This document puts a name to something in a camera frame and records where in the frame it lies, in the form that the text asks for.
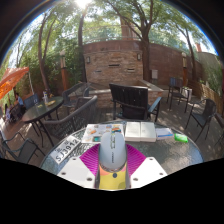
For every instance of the small blue white booklet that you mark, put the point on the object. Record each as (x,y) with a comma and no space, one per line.
(164,132)

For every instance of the white licence plate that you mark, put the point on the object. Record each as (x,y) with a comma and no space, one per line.
(65,149)

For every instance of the person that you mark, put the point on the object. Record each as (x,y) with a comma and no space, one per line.
(18,100)

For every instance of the dark round patio table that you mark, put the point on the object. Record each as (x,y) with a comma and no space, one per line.
(41,108)

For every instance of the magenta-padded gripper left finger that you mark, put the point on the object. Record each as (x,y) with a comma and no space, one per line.
(75,171)

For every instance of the yellow pink printed mouse pad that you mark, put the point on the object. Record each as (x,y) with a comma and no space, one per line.
(112,180)

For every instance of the white open book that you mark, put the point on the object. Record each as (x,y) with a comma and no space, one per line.
(140,131)

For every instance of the wooden picket fence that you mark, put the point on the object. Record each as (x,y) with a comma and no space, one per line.
(211,96)

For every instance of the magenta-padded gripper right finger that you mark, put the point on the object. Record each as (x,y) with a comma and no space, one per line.
(146,171)

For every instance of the orange parasol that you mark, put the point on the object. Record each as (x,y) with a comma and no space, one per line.
(11,80)

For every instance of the small green packet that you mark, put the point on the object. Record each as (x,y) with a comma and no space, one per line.
(181,138)

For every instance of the white bottle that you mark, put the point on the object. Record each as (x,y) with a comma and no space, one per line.
(45,97)

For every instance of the white computer mouse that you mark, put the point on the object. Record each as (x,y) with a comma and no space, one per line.
(112,150)

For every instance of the black slatted armchair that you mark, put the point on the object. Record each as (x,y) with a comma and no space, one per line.
(128,98)

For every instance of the colourful printed magazine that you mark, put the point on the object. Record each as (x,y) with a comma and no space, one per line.
(96,131)

